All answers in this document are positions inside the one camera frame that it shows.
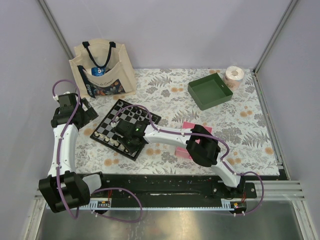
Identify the cream canvas tote bag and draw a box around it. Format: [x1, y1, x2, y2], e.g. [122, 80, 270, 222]
[69, 38, 137, 98]

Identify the green plastic tray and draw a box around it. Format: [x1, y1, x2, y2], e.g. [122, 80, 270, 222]
[187, 73, 233, 111]

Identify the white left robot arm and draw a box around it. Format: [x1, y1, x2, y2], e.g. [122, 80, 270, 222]
[38, 92, 109, 213]

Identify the blue white packet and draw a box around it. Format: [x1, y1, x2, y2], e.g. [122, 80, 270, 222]
[91, 66, 106, 77]

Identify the black white chess board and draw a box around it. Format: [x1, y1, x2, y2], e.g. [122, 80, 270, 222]
[90, 99, 162, 161]

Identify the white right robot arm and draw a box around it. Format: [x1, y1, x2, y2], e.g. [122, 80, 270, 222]
[111, 119, 246, 198]

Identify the floral table cloth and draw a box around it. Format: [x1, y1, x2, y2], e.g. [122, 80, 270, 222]
[75, 69, 280, 176]

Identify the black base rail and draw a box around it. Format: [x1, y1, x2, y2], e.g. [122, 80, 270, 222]
[91, 174, 257, 207]

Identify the pink plastic tray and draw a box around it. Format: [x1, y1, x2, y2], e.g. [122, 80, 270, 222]
[175, 121, 212, 160]

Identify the toilet paper roll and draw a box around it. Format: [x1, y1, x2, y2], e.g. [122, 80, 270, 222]
[222, 66, 245, 91]

